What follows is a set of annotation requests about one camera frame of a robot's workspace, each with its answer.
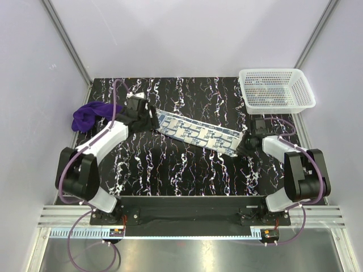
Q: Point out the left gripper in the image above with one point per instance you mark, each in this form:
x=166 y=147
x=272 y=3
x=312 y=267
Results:
x=152 y=123

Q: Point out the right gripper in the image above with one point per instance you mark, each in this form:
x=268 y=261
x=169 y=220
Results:
x=241 y=149

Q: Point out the blue white patterned towel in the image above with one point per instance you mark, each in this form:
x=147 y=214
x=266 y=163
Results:
x=201 y=134

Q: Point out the purple towel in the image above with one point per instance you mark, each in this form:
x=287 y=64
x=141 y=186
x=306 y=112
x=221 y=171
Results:
x=85 y=117

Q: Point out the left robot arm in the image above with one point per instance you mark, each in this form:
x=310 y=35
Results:
x=78 y=168

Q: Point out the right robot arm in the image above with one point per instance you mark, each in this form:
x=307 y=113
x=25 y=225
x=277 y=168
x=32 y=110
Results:
x=306 y=179

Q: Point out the white plastic basket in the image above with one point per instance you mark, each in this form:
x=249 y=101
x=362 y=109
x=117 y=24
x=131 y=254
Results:
x=275 y=91

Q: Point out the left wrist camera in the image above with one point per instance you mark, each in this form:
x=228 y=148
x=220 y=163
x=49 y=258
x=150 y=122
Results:
x=139 y=96

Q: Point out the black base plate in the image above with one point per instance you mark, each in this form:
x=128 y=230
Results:
x=140 y=210

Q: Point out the aluminium frame rail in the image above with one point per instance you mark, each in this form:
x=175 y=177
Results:
x=310 y=216

